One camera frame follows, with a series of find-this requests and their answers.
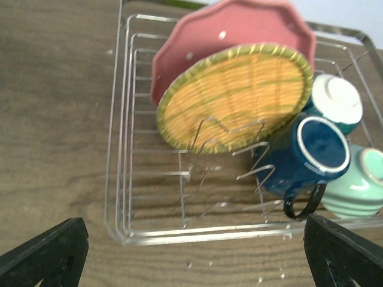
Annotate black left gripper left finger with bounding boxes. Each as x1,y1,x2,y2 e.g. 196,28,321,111
1,217,89,286

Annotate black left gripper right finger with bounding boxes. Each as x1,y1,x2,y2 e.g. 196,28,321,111
303,214,382,286

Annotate pale green bowl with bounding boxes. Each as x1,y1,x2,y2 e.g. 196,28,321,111
321,143,382,218

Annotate dark blue mug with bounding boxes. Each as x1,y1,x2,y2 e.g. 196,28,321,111
253,112,351,219

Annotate chrome wire dish rack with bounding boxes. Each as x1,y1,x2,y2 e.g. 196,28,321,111
105,1,382,245

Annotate white and teal bowl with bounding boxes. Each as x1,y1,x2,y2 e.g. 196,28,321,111
303,74,363,135

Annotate yellow plate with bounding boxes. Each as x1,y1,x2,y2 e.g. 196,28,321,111
156,43,314,154

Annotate pink scalloped plate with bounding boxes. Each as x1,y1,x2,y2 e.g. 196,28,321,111
150,1,316,105

